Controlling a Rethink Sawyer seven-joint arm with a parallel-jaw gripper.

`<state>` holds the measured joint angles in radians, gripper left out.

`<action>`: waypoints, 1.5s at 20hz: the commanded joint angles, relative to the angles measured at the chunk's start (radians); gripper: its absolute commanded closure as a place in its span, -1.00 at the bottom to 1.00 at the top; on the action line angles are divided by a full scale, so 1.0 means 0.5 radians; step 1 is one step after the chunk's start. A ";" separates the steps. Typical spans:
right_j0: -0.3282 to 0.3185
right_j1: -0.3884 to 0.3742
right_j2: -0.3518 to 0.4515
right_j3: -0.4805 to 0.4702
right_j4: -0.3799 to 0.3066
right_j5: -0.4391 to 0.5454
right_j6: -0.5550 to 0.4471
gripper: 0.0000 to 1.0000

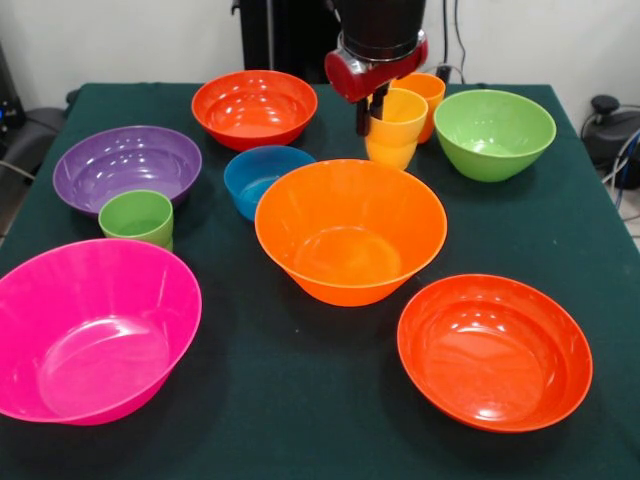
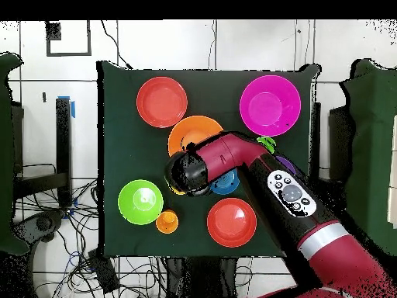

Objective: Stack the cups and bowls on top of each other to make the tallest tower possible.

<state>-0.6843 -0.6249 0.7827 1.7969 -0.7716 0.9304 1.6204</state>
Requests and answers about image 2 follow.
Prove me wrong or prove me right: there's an orange plastic bowl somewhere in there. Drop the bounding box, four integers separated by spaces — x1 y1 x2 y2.
167 115 225 158

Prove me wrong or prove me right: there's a black computer tower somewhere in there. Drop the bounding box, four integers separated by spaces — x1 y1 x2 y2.
328 105 354 184

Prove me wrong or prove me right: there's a blue plastic bowl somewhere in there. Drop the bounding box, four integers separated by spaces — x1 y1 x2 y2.
209 168 240 196

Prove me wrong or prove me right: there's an orange plastic cup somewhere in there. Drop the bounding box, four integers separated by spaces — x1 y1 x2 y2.
155 209 180 234

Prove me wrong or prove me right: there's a red plastic bowl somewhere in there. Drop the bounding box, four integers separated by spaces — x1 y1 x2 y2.
136 76 189 129
206 197 258 248

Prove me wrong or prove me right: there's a dark green table cloth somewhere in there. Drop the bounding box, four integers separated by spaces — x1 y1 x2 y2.
96 60 322 259

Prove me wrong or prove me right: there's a green plastic bowl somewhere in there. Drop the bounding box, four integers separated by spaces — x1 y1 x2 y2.
117 178 164 226

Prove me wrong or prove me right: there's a green plastic cup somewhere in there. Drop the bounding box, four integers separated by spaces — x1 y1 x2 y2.
256 136 277 154

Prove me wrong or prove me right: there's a purple plastic bowl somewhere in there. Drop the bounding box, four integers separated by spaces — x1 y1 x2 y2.
274 155 298 175

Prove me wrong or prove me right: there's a pink plastic bowl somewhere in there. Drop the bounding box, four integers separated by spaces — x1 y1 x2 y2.
239 74 302 137

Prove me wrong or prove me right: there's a black metal stand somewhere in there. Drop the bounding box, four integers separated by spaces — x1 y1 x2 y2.
13 96 74 209

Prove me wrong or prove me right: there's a blue tape strip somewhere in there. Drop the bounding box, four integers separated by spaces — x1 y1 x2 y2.
57 95 76 119

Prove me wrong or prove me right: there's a black power adapter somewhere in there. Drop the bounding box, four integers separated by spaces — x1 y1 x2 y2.
88 249 121 294

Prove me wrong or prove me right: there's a black rounded floor machine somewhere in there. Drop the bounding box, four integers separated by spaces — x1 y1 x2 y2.
12 209 67 249

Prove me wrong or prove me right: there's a neighbouring green cloth table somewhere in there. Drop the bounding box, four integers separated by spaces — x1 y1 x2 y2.
336 58 397 255
0 52 30 256

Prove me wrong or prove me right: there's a white paper sheet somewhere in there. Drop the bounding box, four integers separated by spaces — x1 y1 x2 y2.
386 113 397 230

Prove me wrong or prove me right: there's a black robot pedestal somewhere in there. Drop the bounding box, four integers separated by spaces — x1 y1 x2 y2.
164 256 240 298

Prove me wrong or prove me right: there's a black floor cable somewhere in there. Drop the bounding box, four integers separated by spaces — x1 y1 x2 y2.
99 19 133 70

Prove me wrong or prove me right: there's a blue cable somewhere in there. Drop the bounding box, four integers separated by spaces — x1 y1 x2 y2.
66 249 83 269

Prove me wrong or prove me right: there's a tangle of black cables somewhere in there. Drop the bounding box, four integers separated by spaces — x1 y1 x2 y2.
13 162 167 298

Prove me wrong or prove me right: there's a black square floor frame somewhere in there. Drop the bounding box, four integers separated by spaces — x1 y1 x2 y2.
45 20 93 57

